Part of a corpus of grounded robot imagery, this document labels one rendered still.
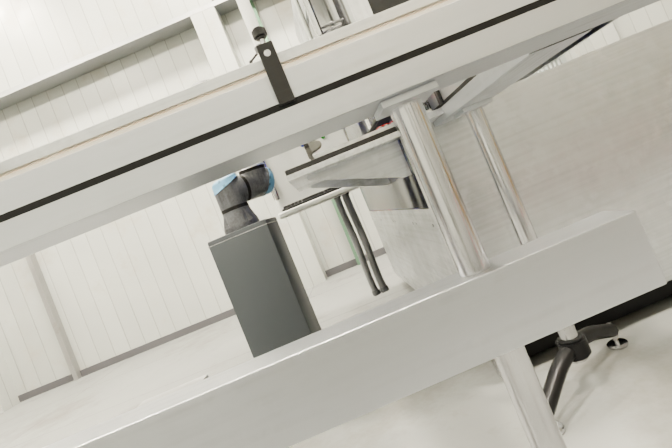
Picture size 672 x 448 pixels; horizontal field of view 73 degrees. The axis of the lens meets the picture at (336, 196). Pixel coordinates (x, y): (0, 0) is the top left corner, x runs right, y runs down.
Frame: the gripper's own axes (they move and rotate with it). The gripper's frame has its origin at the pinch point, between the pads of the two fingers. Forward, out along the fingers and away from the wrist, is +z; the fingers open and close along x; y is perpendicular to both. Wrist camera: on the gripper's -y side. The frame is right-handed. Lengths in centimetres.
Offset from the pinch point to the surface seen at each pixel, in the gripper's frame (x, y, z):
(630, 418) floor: -52, 46, 91
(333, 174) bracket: -2.5, 5.2, 8.2
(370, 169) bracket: -2.4, 17.7, 11.4
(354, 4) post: -12, 32, -40
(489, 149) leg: -34, 46, 20
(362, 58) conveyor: -95, 11, 1
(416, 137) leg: -91, 15, 14
